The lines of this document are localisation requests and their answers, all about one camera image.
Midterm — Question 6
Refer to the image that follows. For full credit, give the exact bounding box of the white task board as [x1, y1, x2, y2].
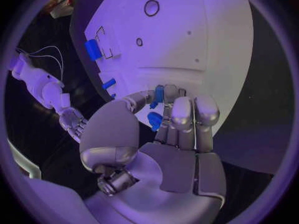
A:
[69, 0, 255, 135]

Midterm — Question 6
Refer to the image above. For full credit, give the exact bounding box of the white cable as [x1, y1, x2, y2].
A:
[29, 45, 66, 83]
[32, 54, 64, 80]

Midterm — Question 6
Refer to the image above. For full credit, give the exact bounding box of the blue block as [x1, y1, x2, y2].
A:
[84, 39, 103, 61]

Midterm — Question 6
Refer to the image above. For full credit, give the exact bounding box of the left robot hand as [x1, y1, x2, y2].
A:
[79, 84, 227, 224]

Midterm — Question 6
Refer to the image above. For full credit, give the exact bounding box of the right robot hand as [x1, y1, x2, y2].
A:
[58, 107, 89, 144]

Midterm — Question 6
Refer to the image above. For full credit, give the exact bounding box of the blue plug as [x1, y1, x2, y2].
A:
[149, 85, 164, 110]

